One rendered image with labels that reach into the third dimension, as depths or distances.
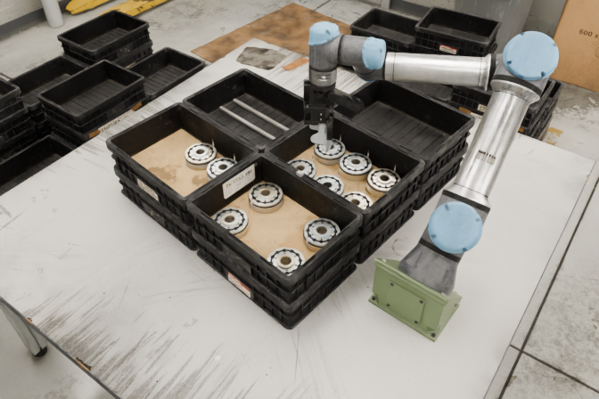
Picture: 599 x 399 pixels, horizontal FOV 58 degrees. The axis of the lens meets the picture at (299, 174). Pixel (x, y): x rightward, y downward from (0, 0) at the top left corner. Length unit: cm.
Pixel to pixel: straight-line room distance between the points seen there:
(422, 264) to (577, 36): 284
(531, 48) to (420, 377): 83
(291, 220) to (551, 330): 136
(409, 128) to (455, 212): 73
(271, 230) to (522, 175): 95
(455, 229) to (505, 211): 65
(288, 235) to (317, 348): 32
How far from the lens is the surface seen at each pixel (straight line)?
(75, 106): 283
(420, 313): 148
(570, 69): 409
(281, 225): 158
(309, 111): 148
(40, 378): 245
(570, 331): 260
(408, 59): 150
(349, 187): 169
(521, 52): 134
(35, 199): 204
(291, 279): 133
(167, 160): 183
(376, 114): 201
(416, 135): 193
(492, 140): 132
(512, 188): 201
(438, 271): 143
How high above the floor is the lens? 199
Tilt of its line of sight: 42 degrees down
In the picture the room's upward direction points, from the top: straight up
